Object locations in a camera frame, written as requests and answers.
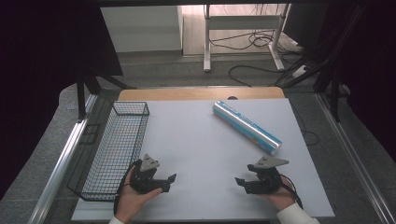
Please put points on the black metal stand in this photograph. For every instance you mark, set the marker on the black metal stand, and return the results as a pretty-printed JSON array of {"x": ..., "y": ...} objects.
[
  {"x": 81, "y": 93},
  {"x": 334, "y": 90}
]

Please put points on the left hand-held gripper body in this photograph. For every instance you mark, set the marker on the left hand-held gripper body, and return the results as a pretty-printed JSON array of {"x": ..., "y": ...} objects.
[{"x": 144, "y": 182}]

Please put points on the white table mat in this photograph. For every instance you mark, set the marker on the white table mat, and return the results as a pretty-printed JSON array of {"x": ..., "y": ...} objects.
[{"x": 199, "y": 146}]

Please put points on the white metal desk frame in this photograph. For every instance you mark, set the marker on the white metal desk frame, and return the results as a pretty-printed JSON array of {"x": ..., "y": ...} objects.
[{"x": 239, "y": 22}]

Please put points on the white power strip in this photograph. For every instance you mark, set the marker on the white power strip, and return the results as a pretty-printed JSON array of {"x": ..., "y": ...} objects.
[{"x": 300, "y": 71}]

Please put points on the dark curtain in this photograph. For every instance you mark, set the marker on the dark curtain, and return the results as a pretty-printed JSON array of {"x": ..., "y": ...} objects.
[
  {"x": 37, "y": 77},
  {"x": 370, "y": 71}
]

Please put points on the person's right hand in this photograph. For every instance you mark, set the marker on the person's right hand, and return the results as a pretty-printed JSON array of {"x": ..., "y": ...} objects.
[{"x": 283, "y": 197}]

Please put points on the white cabinet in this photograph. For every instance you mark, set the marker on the white cabinet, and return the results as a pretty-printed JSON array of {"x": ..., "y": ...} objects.
[{"x": 143, "y": 29}]

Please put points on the blue and silver foil roll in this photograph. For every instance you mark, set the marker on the blue and silver foil roll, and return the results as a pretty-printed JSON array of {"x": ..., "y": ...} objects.
[{"x": 246, "y": 126}]

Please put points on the person's left hand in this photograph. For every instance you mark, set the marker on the person's left hand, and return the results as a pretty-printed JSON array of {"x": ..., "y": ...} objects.
[{"x": 132, "y": 202}]

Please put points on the aluminium frame rail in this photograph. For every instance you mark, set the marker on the aluminium frame rail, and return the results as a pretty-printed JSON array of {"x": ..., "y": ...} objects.
[
  {"x": 355, "y": 158},
  {"x": 62, "y": 163}
]

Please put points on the person's right white sleeve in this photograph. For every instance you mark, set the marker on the person's right white sleeve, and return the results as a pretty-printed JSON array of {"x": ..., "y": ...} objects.
[{"x": 297, "y": 215}]

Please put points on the person's left white sleeve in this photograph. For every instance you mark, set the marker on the person's left white sleeve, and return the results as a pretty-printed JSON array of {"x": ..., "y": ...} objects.
[{"x": 115, "y": 221}]

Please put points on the person's white sleeve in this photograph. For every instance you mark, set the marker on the person's white sleeve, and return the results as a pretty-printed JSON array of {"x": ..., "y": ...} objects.
[
  {"x": 297, "y": 215},
  {"x": 115, "y": 221}
]

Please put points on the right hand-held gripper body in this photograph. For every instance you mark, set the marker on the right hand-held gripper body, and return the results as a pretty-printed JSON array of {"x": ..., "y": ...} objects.
[{"x": 267, "y": 182}]

